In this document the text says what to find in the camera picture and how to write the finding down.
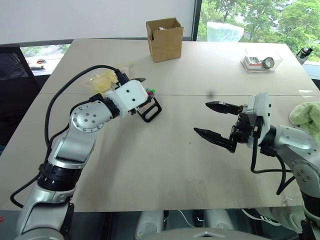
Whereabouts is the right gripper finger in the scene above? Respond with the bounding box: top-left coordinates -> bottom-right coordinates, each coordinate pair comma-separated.
204,100 -> 245,116
193,127 -> 237,154

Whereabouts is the brown cardboard box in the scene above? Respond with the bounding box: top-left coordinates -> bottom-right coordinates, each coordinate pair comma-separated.
145,17 -> 185,64

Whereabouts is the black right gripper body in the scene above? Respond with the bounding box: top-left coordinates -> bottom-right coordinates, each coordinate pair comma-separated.
228,104 -> 258,154

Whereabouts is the thin white cable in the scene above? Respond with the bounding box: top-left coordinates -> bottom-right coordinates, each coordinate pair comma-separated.
176,209 -> 194,229

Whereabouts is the red and white small box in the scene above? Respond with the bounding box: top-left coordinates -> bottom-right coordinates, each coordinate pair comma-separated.
242,56 -> 264,68

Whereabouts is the round black tape roll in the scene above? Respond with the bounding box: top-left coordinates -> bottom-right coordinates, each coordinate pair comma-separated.
261,57 -> 275,70

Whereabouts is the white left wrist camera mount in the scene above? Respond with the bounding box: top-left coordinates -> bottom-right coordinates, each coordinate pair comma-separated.
103,79 -> 149,118

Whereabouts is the white and red item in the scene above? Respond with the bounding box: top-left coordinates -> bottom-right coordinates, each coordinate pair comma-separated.
29,57 -> 46,70

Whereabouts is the black window post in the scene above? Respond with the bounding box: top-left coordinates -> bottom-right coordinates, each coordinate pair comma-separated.
191,0 -> 203,42

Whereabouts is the black mesh office chair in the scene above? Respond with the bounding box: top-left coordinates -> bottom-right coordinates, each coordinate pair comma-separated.
0,44 -> 42,148

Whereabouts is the translucent white plastic cover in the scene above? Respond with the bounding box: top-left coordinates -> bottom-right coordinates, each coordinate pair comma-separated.
206,21 -> 245,43

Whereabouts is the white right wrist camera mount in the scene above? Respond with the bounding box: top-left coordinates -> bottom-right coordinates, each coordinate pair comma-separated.
246,92 -> 273,149

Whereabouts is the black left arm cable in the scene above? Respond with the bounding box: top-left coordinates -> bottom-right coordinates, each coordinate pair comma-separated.
10,64 -> 131,209

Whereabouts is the pale green towel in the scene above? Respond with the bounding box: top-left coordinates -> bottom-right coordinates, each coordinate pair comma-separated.
288,100 -> 320,131

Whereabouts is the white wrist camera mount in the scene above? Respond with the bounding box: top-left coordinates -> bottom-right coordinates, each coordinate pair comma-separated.
103,79 -> 149,118
246,92 -> 273,149

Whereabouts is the clear bag of yellow snacks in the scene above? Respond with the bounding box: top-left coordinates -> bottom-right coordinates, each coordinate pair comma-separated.
79,63 -> 136,95

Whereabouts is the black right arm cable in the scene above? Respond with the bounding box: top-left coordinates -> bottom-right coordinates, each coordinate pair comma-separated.
250,119 -> 296,196

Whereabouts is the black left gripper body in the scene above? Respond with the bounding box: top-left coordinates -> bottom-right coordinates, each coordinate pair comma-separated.
128,96 -> 155,116

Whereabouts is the silver rounded shell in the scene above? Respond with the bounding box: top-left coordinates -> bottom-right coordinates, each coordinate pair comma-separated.
203,208 -> 235,230
136,210 -> 169,233

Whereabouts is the black and white sneaker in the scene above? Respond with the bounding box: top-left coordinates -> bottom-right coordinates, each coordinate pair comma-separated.
241,208 -> 283,227

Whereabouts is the black device with yellow ring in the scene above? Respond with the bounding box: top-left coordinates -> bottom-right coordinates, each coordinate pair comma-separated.
296,45 -> 315,60

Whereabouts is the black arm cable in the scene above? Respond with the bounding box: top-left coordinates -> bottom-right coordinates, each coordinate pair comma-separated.
10,64 -> 131,209
250,119 -> 296,196

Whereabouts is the clear plastic container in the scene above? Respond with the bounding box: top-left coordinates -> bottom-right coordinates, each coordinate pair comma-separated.
240,47 -> 284,74

